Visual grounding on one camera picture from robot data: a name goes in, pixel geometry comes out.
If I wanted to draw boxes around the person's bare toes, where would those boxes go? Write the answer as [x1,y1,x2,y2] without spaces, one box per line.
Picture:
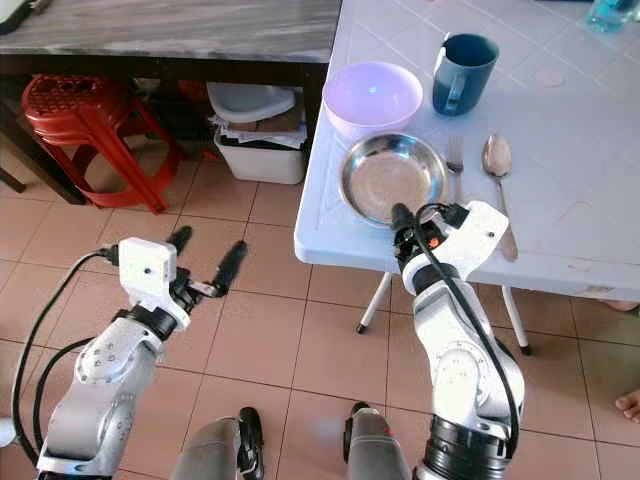
[594,298,640,314]

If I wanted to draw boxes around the grey wood-top dark table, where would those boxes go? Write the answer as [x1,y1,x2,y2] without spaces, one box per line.
[0,0,343,206]

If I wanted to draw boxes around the grey right robot leg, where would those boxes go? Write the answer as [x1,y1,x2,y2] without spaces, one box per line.
[341,402,413,480]

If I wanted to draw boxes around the stainless steel plate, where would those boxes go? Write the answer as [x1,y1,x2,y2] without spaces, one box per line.
[340,133,448,227]

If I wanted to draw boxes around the metal fork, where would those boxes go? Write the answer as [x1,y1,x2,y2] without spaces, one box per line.
[446,135,466,204]

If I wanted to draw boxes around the clear blue plastic bottle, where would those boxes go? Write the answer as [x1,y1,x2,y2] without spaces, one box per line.
[587,0,640,35]

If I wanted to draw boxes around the metal spoon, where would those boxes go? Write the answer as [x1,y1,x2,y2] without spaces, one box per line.
[482,133,520,264]

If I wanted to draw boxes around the long black left arm cable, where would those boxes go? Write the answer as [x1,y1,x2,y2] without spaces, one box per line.
[11,247,121,467]

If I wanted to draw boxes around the red plastic stool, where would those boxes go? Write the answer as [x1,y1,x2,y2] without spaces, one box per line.
[21,75,187,215]

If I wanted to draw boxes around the person's bare foot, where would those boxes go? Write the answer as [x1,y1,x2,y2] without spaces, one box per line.
[614,389,640,424]

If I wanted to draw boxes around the grey left robot leg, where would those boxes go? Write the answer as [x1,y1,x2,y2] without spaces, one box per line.
[170,406,267,480]

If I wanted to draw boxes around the dark blue plastic mug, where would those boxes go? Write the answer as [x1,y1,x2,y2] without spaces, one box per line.
[432,33,501,117]

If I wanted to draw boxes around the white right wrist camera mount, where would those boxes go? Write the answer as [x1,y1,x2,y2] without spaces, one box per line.
[434,200,511,283]

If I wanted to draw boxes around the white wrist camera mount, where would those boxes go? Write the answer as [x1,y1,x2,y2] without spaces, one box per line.
[434,200,511,283]
[117,238,192,331]

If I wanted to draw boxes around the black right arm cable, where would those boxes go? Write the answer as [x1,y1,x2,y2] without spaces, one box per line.
[414,203,522,459]

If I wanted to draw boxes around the grey robot leg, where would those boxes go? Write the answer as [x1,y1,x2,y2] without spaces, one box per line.
[341,402,413,480]
[170,406,267,480]

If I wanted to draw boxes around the white plastic storage bin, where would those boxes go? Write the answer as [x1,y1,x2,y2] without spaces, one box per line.
[214,125,307,187]

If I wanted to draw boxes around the purple plastic bowl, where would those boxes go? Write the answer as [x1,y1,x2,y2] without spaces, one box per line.
[323,62,424,142]

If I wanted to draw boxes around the short black left arm cable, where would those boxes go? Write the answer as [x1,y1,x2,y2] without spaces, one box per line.
[32,337,97,453]

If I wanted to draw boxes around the white plastic basin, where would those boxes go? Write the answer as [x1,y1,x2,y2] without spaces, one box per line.
[207,83,297,125]

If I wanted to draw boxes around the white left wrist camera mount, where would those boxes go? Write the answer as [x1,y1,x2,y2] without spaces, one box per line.
[117,238,192,331]

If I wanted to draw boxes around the white plastic folding table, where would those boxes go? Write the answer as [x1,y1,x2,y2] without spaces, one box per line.
[294,0,640,357]

